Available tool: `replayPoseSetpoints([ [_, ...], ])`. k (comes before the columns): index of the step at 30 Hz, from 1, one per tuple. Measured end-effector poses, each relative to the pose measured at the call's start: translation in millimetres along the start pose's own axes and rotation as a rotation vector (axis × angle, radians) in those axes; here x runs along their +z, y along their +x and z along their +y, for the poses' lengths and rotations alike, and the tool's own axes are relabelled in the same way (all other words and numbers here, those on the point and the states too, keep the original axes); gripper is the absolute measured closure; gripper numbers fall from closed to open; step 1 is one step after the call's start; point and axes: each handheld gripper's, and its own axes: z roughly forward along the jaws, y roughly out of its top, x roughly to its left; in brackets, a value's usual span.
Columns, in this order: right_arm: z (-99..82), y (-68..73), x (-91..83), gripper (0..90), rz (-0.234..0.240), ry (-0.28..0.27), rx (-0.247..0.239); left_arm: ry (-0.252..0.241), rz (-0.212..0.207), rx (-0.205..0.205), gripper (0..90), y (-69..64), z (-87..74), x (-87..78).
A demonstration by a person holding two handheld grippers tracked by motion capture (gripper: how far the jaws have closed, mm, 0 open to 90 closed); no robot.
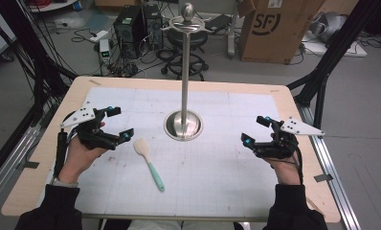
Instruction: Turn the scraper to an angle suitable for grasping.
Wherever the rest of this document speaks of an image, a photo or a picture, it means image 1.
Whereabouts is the white device with green display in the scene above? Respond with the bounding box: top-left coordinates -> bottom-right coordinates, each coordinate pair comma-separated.
98,38 -> 112,65

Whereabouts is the cream spatula with green handle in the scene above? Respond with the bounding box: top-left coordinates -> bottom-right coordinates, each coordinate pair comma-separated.
133,137 -> 166,193

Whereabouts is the aluminium rail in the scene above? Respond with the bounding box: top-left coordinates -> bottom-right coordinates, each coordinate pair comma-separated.
0,124 -> 43,212
295,103 -> 363,230

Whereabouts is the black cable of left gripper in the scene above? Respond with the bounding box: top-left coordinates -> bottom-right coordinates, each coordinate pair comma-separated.
52,126 -> 78,180

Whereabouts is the black tape piece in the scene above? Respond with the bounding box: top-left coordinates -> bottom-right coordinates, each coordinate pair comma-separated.
16,160 -> 41,171
312,172 -> 334,184

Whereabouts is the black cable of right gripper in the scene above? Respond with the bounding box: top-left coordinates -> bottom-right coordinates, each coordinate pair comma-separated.
268,149 -> 305,186

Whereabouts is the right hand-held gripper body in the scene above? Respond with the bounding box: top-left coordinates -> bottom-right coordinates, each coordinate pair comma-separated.
253,116 -> 326,160

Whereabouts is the black stool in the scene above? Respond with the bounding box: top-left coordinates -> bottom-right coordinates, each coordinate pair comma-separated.
155,30 -> 211,82

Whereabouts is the brown cardboard box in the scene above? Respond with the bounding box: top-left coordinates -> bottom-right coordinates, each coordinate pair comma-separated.
237,0 -> 327,65

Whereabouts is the white flat board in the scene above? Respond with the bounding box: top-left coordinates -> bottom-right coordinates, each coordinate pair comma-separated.
301,33 -> 369,58

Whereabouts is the steel utensil stand with hooks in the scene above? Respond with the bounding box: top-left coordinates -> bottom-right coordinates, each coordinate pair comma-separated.
160,2 -> 213,143

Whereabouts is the slim black computer tower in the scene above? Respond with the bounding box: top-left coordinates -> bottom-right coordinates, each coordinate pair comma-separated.
142,3 -> 165,52

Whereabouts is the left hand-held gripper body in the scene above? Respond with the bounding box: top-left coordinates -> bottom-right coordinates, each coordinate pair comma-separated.
59,101 -> 120,151

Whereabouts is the white power strip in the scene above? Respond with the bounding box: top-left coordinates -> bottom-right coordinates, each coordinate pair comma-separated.
88,30 -> 110,44

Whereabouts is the white grid mat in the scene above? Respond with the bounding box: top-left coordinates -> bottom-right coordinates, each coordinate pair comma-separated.
38,86 -> 284,219

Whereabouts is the person's left hand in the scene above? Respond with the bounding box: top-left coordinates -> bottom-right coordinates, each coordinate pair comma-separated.
57,121 -> 107,185

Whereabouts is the black metal frame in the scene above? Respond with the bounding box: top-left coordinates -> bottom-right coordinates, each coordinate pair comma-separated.
0,0 -> 79,180
286,0 -> 381,129

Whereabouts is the large black computer tower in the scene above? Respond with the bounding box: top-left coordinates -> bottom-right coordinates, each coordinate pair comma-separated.
113,5 -> 146,60

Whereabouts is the silver grey bag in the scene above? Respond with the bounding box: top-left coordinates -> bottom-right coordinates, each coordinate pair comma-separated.
307,11 -> 349,45

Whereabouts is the person's right hand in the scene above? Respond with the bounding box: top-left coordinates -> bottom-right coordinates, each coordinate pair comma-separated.
263,133 -> 303,186

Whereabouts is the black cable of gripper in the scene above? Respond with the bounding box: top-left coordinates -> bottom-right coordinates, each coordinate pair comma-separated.
52,126 -> 78,180
268,149 -> 305,186

